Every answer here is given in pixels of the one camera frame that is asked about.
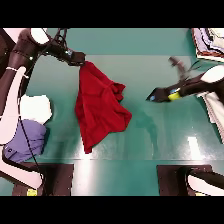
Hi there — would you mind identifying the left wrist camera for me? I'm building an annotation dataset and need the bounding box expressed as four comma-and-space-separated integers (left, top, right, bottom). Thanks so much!
53, 27, 72, 50

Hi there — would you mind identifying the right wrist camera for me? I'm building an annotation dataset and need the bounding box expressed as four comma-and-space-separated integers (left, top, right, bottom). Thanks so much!
167, 56, 190, 81

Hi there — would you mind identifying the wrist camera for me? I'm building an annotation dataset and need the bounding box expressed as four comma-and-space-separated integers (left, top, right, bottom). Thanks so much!
167, 56, 190, 81
53, 27, 72, 50

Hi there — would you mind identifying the red T-shirt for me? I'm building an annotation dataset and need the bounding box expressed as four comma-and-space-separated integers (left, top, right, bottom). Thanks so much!
74, 60, 133, 155

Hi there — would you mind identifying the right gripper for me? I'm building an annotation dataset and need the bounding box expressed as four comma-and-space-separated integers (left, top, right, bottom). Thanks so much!
145, 86, 183, 104

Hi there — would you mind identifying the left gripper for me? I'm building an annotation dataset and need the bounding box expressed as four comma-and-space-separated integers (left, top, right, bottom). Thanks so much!
65, 49, 87, 67

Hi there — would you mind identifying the white garment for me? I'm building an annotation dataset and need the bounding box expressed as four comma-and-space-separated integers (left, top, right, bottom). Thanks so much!
18, 94, 54, 125
196, 91, 224, 145

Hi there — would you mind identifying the purple shirt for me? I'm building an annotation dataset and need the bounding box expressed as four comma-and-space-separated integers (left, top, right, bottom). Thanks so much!
2, 119, 48, 164

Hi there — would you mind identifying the heap of clothes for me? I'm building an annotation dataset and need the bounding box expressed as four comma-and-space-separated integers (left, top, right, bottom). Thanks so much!
191, 27, 224, 64

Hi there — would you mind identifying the black cable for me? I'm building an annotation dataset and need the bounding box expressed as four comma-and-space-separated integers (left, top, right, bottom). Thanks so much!
16, 59, 48, 197

